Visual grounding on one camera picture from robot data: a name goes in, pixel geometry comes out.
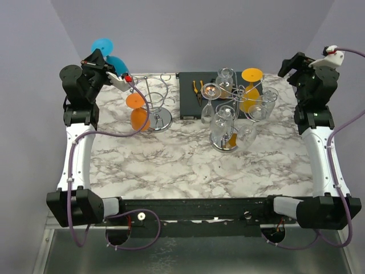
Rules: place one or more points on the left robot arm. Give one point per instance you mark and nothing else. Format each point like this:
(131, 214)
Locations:
(74, 201)

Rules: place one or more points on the ribbed clear wine glass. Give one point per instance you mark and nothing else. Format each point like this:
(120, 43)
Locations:
(225, 81)

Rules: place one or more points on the blue plastic goblet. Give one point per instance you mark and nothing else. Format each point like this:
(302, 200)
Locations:
(105, 45)

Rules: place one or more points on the clear stemmed glass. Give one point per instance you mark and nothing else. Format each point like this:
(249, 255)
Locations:
(210, 91)

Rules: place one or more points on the dark grey tool tray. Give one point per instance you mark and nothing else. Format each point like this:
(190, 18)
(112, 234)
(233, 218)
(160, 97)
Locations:
(189, 104)

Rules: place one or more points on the yellow plastic goblet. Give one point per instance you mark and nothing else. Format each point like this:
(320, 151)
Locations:
(251, 94)

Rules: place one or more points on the clear glass with reflection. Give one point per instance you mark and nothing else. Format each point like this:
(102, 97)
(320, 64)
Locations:
(269, 97)

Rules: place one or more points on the round ring chrome glass rack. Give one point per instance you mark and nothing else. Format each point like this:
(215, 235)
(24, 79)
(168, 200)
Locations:
(159, 118)

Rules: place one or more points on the scroll arm chrome glass rack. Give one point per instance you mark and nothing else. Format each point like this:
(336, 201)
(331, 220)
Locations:
(228, 143)

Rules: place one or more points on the orange plastic goblet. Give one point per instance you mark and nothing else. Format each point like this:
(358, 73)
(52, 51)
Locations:
(138, 115)

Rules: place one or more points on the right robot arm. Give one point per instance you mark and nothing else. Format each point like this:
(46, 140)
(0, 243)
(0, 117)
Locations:
(331, 205)

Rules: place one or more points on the black front mounting rail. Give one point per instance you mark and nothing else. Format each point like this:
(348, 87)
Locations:
(201, 217)

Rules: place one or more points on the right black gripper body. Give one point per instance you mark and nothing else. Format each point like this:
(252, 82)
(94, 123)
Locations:
(300, 62)

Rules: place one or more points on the yellow handled pliers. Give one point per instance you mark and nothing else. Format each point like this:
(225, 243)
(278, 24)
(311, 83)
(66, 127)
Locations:
(198, 91)

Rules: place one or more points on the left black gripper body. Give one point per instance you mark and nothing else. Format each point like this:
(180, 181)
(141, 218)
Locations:
(96, 73)

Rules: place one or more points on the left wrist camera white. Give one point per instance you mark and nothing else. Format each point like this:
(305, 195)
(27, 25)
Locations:
(122, 83)

